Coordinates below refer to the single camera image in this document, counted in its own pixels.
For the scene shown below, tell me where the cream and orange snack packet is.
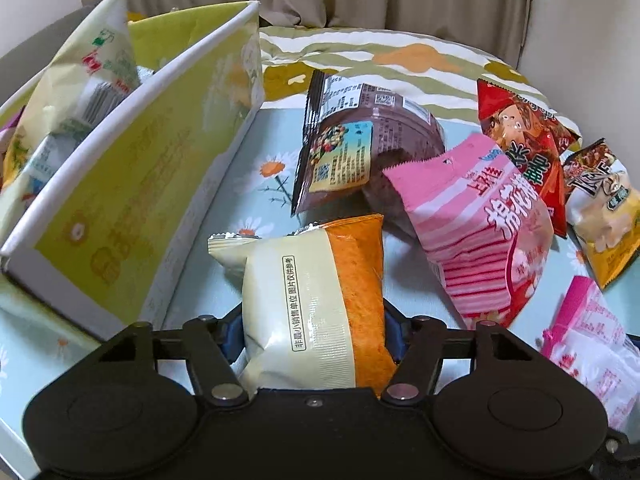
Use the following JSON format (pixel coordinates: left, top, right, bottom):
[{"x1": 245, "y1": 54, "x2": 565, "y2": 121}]
[{"x1": 207, "y1": 213, "x2": 402, "y2": 392}]

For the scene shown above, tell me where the pink striped snack packet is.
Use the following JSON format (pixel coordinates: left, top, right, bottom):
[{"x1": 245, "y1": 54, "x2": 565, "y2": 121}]
[{"x1": 382, "y1": 133, "x2": 556, "y2": 332}]

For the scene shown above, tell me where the floral blanket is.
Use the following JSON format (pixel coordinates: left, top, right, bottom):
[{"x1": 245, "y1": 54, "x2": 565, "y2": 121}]
[{"x1": 257, "y1": 27, "x2": 582, "y2": 137}]

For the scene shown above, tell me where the red snack packet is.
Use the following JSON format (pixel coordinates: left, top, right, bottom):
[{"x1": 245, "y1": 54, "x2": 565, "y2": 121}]
[{"x1": 476, "y1": 78, "x2": 584, "y2": 239}]

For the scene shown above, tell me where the grey bed headboard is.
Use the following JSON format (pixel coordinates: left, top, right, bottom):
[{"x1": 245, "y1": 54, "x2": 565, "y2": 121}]
[{"x1": 0, "y1": 4, "x2": 107, "y2": 107}]

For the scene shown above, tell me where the yellow and brown snack packet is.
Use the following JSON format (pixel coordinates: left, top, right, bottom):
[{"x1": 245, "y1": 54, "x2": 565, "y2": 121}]
[{"x1": 562, "y1": 138, "x2": 640, "y2": 291}]

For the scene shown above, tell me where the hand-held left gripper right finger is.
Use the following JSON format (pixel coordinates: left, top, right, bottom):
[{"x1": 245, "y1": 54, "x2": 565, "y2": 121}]
[{"x1": 379, "y1": 299, "x2": 541, "y2": 405}]

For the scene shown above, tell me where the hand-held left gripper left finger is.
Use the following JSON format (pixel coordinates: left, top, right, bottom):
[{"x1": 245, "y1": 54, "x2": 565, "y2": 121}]
[{"x1": 94, "y1": 304, "x2": 251, "y2": 409}]

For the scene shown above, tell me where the dark brown snack packet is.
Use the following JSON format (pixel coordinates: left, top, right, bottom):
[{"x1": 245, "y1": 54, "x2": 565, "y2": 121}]
[{"x1": 291, "y1": 70, "x2": 447, "y2": 239}]

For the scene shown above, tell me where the pink and white snack packet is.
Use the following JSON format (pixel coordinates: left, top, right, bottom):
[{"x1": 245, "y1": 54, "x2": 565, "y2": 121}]
[{"x1": 539, "y1": 275, "x2": 640, "y2": 432}]

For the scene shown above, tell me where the cream green-print snack packet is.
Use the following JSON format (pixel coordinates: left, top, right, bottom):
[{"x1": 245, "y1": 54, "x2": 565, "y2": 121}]
[{"x1": 0, "y1": 0, "x2": 142, "y2": 213}]

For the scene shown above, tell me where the yellow-green cardboard box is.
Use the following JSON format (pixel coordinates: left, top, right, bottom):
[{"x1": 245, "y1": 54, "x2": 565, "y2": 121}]
[{"x1": 0, "y1": 0, "x2": 267, "y2": 342}]

